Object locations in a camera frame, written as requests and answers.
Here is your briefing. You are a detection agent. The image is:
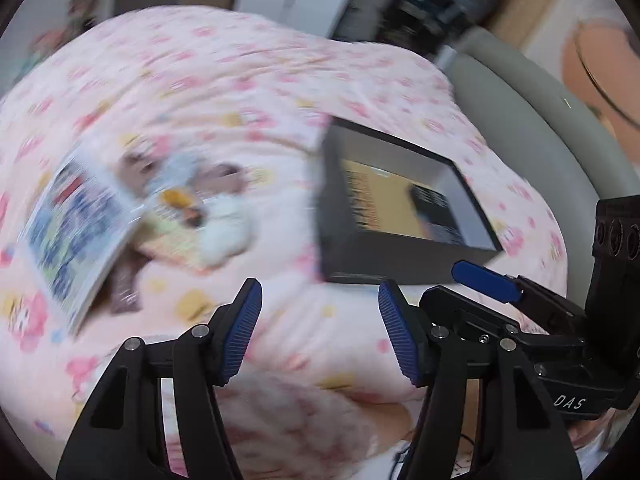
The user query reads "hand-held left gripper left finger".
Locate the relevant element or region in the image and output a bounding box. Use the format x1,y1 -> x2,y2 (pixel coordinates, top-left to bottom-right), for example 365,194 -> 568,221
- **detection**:
56,278 -> 264,480

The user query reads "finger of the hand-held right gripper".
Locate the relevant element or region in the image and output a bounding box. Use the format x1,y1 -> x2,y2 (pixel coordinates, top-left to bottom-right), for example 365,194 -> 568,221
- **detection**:
419,285 -> 586,356
451,260 -> 587,337

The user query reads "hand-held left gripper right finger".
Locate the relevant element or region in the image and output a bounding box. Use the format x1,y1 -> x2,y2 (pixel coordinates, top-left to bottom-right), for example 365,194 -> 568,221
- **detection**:
378,280 -> 583,480

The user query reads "black box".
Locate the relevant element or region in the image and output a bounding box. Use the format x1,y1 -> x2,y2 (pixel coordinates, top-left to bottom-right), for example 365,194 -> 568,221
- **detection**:
314,116 -> 504,286

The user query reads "white plush toy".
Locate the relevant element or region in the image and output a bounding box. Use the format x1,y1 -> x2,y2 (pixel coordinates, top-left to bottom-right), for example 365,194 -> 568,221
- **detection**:
197,195 -> 256,267

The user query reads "orange black card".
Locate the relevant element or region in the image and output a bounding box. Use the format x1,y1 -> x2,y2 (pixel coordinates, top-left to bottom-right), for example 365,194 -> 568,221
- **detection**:
345,157 -> 463,246

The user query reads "brown cloth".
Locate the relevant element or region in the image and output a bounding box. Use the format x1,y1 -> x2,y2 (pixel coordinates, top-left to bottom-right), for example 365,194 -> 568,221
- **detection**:
197,162 -> 247,197

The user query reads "blue printed booklet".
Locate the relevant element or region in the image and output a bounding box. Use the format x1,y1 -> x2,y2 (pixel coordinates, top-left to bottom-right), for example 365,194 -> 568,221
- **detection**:
20,147 -> 146,336

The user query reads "round pink mat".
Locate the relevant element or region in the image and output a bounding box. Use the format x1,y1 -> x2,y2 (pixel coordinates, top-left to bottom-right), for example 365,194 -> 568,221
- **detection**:
560,15 -> 640,131

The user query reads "pink printed blanket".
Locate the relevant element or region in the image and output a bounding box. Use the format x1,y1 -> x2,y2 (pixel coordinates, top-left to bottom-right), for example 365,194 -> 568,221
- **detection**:
0,5 -> 568,480

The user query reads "dark shelf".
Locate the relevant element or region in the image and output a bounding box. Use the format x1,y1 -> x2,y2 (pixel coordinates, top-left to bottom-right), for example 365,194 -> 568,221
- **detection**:
332,0 -> 506,56

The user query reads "grey padded bed frame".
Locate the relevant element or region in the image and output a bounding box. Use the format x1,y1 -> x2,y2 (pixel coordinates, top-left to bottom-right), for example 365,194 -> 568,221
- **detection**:
440,27 -> 636,311

